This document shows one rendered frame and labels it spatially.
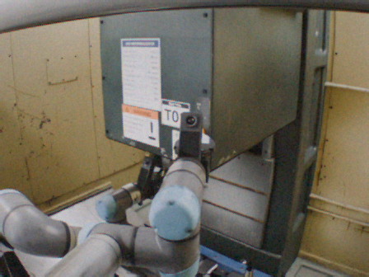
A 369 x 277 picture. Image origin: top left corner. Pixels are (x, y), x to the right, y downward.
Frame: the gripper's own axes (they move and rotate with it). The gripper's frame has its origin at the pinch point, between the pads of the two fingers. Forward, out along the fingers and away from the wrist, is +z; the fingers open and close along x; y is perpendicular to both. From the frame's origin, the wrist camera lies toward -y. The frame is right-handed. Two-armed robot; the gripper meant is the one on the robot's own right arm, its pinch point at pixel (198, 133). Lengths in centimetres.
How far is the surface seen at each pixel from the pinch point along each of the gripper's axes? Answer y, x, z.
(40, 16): -27, -7, -52
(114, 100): -3.4, -29.4, 19.5
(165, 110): -3.4, -10.1, 8.2
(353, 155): 34, 74, 78
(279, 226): 67, 35, 60
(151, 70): -14.1, -14.4, 10.8
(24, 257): 96, -107, 40
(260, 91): -6.6, 16.5, 24.1
